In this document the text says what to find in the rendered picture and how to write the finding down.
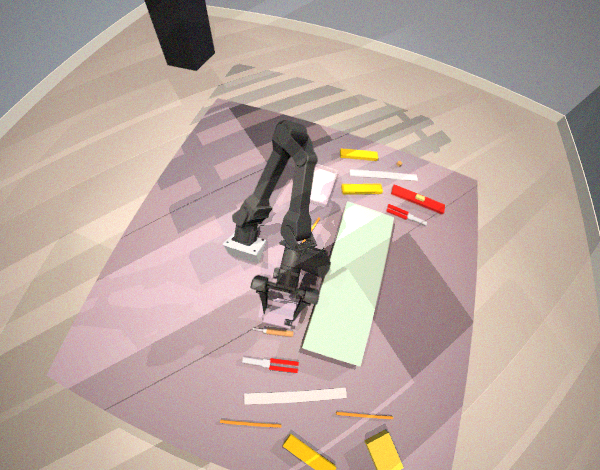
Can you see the white flat bar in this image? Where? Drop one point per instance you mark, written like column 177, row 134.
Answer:
column 379, row 174
column 291, row 397

